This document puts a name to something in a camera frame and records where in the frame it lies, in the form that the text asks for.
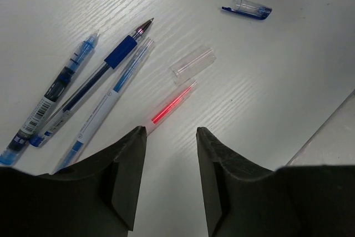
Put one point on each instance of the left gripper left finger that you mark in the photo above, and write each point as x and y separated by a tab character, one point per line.
99	193

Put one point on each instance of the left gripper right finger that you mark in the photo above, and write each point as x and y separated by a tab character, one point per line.
239	195

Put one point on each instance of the light blue clear pen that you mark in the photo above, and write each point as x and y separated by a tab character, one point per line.
106	104

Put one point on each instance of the red clear pen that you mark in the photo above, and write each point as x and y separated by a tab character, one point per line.
169	105

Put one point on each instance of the blue gel pen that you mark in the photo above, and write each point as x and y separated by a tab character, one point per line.
48	101

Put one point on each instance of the small clear eraser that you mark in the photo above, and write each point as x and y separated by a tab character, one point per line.
192	64

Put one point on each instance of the dark blue ballpoint pen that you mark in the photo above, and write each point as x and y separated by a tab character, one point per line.
74	102

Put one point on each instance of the small blue pen cap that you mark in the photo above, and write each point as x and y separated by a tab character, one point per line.
249	9

